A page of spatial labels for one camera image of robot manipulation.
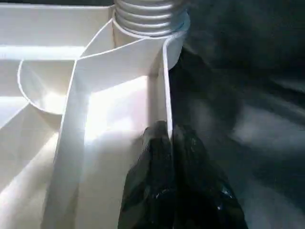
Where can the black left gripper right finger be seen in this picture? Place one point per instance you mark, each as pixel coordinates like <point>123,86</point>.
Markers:
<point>205,191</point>

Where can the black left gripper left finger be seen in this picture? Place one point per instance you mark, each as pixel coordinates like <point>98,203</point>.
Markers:
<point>147,188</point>

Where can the white plastic table top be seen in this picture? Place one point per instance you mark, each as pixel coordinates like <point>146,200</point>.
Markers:
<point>71,105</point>

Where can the white plastic table leg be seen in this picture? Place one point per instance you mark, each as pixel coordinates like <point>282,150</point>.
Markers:
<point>150,16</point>

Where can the black table mat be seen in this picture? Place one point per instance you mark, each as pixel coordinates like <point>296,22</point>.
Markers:
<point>248,119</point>

